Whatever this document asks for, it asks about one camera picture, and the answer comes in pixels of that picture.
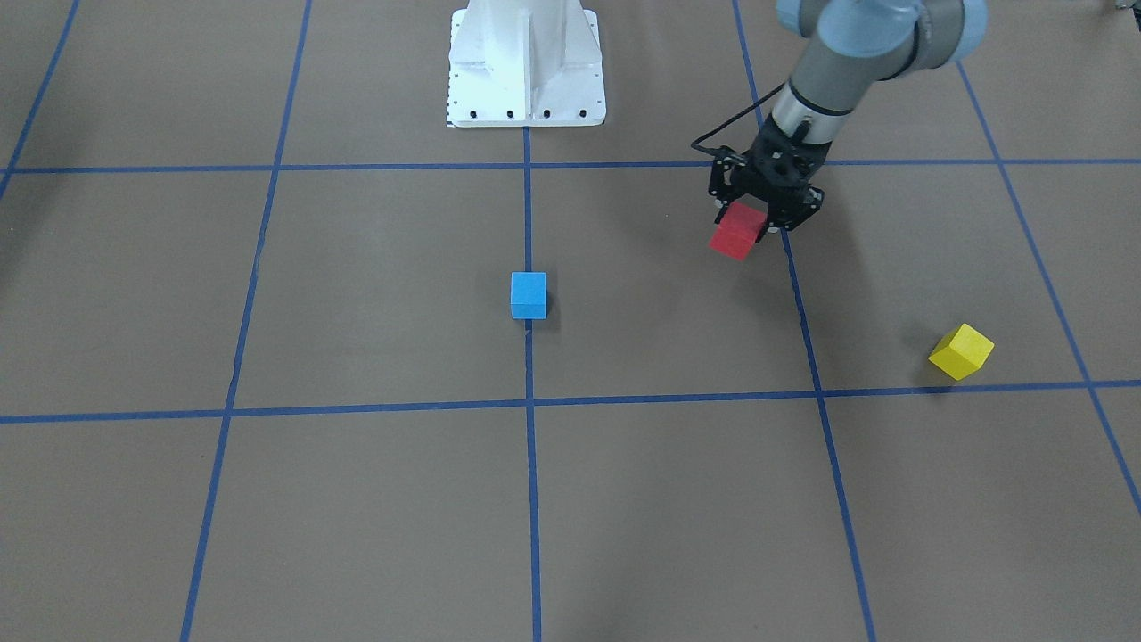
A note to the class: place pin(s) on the yellow cube block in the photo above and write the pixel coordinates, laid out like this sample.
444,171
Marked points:
962,352

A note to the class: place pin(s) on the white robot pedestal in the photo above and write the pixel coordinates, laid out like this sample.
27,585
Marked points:
525,64

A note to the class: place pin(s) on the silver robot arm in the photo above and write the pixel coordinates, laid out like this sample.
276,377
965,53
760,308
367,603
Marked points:
851,45

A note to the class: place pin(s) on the red cube block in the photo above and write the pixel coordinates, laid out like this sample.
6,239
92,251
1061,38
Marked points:
738,228

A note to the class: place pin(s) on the blue cube block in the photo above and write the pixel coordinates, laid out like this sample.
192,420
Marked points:
528,295

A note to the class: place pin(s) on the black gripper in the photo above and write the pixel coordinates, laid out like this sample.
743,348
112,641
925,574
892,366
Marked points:
726,179

